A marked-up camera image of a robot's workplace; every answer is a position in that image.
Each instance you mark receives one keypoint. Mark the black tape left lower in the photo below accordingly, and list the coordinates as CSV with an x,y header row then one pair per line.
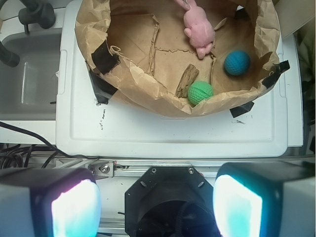
x,y
103,90

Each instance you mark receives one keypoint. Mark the grey plastic bin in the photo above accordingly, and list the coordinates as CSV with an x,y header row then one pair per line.
x,y
28,91

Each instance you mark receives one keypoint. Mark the green dimpled ball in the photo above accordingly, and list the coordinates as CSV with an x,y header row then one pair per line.
x,y
198,91

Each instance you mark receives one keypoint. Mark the white plastic lid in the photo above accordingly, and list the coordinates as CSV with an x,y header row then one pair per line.
x,y
116,129

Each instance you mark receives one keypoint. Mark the aluminium frame rail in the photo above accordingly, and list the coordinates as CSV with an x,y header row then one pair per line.
x,y
128,167

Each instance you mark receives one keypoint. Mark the black tape right upper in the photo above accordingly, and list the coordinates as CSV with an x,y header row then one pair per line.
x,y
279,69

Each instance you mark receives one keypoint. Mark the blue dimpled ball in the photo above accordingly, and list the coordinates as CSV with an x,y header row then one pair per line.
x,y
237,63

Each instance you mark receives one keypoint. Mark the black clamp knob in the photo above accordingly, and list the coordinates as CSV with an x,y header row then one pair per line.
x,y
36,12

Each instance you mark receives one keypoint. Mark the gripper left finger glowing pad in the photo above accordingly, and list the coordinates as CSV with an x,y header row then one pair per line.
x,y
49,202

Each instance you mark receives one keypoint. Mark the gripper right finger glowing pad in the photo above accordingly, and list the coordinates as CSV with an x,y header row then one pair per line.
x,y
266,199

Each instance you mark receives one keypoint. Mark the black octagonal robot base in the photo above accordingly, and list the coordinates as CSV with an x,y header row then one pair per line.
x,y
170,203

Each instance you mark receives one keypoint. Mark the black tape left upper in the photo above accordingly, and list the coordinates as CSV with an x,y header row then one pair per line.
x,y
103,59

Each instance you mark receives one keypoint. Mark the black tape right lower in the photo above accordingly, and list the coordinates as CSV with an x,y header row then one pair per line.
x,y
243,109

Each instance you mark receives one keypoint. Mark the pink plush bunny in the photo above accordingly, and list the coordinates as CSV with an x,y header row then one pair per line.
x,y
197,27

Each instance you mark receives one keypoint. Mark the brown wood chip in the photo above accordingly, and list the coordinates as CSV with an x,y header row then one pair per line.
x,y
188,77

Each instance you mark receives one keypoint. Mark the brown paper bag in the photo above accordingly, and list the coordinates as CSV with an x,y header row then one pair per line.
x,y
148,36

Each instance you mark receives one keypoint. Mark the black tape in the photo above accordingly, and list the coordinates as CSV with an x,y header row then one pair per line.
x,y
243,109
279,69
103,90
103,59

